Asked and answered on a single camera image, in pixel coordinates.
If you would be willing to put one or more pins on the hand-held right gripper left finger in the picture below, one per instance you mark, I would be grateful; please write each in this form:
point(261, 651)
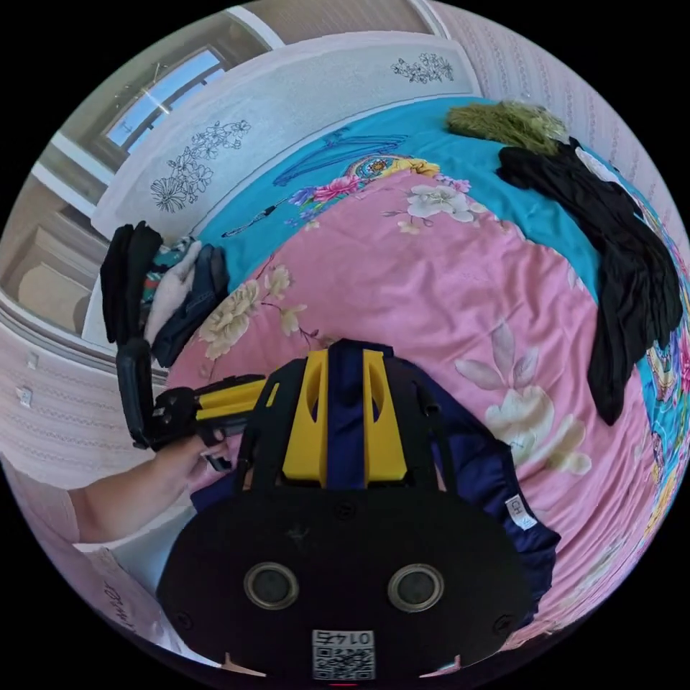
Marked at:
point(302, 431)

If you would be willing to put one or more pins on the person's left hand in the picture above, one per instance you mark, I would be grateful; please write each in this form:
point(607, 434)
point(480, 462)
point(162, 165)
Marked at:
point(186, 463)

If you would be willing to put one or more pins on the pile of clothes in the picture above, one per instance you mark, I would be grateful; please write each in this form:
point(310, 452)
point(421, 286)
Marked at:
point(162, 302)

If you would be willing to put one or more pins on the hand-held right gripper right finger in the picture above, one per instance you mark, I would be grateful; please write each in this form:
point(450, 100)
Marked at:
point(389, 436)

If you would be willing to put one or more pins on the navy blue garment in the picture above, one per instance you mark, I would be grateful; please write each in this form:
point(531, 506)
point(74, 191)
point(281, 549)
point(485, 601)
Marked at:
point(485, 485)

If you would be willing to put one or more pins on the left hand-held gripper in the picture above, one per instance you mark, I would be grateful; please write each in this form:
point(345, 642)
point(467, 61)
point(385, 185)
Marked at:
point(172, 418)

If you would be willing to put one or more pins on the person's left forearm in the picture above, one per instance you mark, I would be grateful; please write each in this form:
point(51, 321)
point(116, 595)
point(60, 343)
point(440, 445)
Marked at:
point(124, 501)

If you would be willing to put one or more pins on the blue clothes hanger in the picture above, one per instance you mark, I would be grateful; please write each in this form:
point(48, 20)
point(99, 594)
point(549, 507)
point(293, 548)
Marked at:
point(334, 153)

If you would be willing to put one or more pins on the person's body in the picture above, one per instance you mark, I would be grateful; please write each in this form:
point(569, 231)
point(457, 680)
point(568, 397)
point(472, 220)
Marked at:
point(121, 598)

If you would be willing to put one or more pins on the bed with floral quilt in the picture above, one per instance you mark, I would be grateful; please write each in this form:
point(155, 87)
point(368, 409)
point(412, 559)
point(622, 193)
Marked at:
point(404, 302)

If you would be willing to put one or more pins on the window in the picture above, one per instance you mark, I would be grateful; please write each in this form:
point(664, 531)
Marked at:
point(162, 91)

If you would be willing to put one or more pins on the black garment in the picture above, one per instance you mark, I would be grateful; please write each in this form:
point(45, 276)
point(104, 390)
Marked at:
point(620, 269)

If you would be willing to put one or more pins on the green fuzzy garment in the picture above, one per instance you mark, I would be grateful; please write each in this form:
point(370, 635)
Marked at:
point(507, 125)

